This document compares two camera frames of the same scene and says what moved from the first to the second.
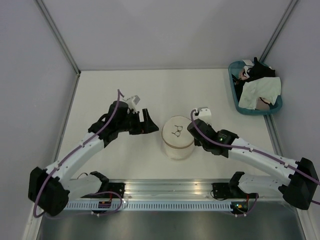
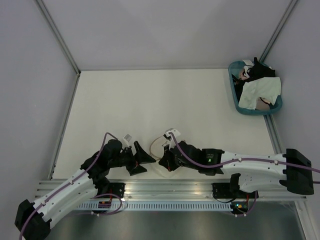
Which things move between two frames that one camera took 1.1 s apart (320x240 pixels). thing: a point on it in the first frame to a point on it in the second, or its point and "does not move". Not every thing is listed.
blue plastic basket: [234, 69] does not move
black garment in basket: [256, 71] does not move
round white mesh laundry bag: [178, 141] to [156, 151]
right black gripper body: [197, 142] to [167, 149]
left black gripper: [146, 127] to [141, 156]
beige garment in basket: [262, 104] does not move
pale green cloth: [269, 88] does not move
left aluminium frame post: [50, 20] does not move
